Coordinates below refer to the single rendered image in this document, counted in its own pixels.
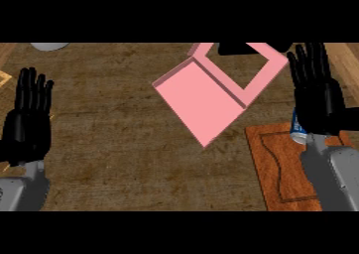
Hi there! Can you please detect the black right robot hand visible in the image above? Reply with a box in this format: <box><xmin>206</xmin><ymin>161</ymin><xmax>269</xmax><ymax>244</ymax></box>
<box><xmin>285</xmin><ymin>42</ymin><xmax>359</xmax><ymax>137</ymax></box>

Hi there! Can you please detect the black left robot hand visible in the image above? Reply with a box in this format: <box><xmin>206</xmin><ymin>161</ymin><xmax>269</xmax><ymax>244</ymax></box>
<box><xmin>0</xmin><ymin>66</ymin><xmax>56</xmax><ymax>168</ymax></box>

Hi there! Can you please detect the brown wooden cutting board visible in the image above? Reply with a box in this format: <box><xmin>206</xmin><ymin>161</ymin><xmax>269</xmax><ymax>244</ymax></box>
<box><xmin>245</xmin><ymin>122</ymin><xmax>355</xmax><ymax>212</ymax></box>

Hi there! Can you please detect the pink box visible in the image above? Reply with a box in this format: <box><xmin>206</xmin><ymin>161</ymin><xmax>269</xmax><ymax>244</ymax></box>
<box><xmin>152</xmin><ymin>42</ymin><xmax>290</xmax><ymax>149</ymax></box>

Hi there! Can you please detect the blue and white can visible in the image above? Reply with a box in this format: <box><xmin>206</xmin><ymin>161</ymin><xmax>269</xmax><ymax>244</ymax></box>
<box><xmin>288</xmin><ymin>108</ymin><xmax>309</xmax><ymax>146</ymax></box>

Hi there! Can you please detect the pale grey round object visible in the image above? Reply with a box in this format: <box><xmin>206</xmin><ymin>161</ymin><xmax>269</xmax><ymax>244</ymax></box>
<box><xmin>30</xmin><ymin>42</ymin><xmax>71</xmax><ymax>52</ymax></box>

